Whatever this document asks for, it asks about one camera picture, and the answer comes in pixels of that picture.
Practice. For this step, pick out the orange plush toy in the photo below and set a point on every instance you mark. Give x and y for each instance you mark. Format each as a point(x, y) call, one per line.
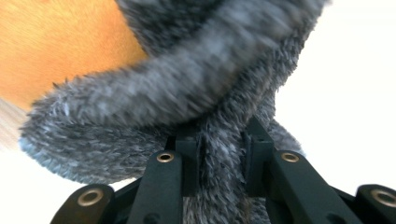
point(56, 43)

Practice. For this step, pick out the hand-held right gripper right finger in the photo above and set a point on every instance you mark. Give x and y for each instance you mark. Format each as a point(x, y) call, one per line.
point(295, 186)

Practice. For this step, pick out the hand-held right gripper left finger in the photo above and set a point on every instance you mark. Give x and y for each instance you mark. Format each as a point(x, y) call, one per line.
point(162, 186)

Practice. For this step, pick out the grey fluffy cloth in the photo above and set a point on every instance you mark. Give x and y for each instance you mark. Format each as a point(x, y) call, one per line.
point(186, 77)

